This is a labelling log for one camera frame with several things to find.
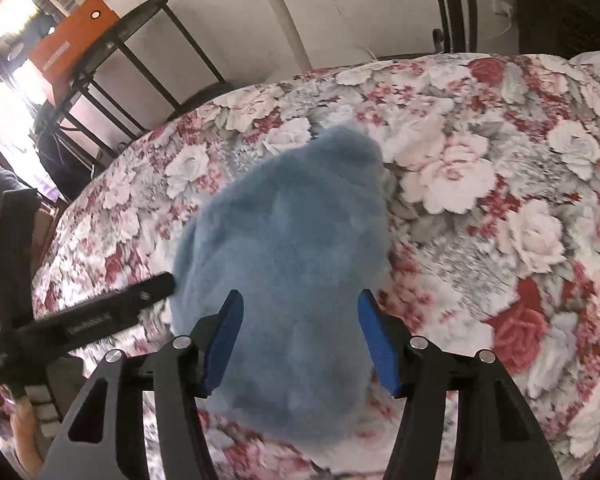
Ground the black metal side table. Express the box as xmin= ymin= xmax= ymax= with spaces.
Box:
xmin=32 ymin=0 xmax=229 ymax=177

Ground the orange box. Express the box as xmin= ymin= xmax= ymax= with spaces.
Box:
xmin=29 ymin=0 xmax=122 ymax=107

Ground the black bag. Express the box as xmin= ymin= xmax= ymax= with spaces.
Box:
xmin=35 ymin=125 xmax=111 ymax=203

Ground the white pillow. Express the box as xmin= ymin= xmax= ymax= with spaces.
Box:
xmin=566 ymin=50 xmax=600 ymax=70

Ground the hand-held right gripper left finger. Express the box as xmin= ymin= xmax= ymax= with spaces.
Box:
xmin=40 ymin=290 xmax=244 ymax=480

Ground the floral bed sheet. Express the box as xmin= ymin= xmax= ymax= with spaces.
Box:
xmin=30 ymin=52 xmax=600 ymax=480

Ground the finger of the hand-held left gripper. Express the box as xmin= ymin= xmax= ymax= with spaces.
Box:
xmin=129 ymin=271 xmax=177 ymax=317

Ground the person's left hand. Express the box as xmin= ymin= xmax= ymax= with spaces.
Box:
xmin=10 ymin=399 xmax=49 ymax=479

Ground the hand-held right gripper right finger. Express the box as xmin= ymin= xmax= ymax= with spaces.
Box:
xmin=358 ymin=289 xmax=564 ymax=480

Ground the blue fleece garment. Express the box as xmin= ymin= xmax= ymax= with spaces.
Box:
xmin=170 ymin=125 xmax=396 ymax=436

